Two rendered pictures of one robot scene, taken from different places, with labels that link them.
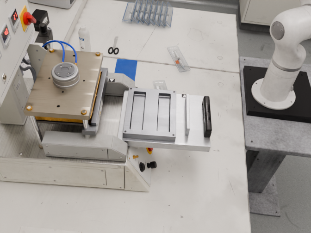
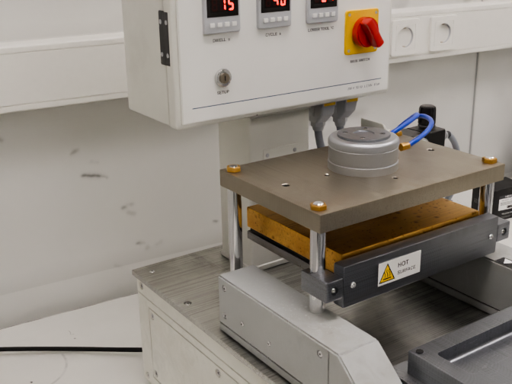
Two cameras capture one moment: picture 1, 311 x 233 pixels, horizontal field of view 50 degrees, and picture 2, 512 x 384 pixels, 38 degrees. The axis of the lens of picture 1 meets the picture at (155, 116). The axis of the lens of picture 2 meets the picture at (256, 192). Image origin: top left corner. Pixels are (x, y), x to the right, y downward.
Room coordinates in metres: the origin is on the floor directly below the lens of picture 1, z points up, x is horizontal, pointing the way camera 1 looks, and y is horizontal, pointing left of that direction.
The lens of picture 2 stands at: (0.17, -0.34, 1.37)
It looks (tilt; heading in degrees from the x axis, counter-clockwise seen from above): 19 degrees down; 57
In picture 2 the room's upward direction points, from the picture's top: 1 degrees counter-clockwise
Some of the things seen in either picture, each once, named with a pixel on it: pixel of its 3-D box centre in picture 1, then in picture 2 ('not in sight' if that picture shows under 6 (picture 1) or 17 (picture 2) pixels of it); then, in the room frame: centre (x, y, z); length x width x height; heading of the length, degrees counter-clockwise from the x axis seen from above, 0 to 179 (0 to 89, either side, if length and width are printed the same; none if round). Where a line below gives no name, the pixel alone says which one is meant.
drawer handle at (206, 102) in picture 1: (207, 115); not in sight; (0.72, -0.17, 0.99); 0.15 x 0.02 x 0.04; 1
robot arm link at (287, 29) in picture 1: (290, 39); not in sight; (1.05, -0.47, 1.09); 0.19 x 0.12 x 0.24; 120
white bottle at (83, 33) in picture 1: (84, 39); not in sight; (1.27, 0.37, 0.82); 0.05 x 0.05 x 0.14
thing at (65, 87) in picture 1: (59, 80); (356, 177); (0.73, 0.31, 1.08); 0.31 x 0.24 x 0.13; 1
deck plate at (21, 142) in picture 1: (64, 117); (339, 299); (0.71, 0.31, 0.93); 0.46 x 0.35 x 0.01; 91
